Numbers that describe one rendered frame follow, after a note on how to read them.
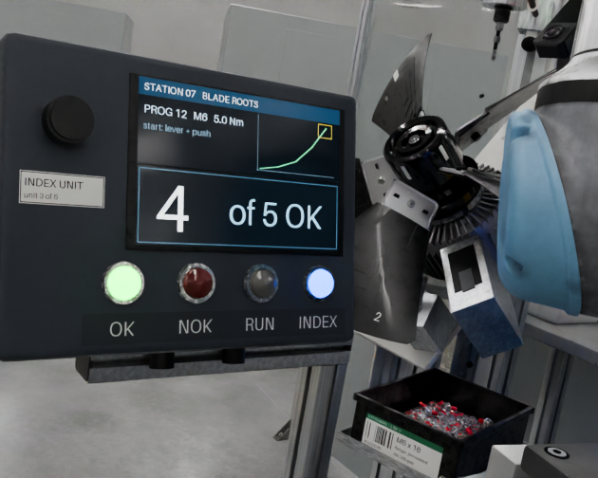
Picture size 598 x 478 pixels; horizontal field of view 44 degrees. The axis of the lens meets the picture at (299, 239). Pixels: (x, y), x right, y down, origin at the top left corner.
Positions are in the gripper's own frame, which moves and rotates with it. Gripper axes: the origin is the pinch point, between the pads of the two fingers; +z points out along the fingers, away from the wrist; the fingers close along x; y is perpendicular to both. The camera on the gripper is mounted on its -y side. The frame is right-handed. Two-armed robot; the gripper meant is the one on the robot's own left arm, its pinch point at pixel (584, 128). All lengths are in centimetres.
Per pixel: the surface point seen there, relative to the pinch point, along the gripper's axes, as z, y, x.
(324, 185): -9, -56, -20
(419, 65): -4, 13, 49
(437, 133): 4.4, -0.7, 28.5
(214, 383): 146, 23, 203
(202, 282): -6, -68, -23
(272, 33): 29, 250, 511
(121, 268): -8, -73, -22
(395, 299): 25.9, -19.5, 18.3
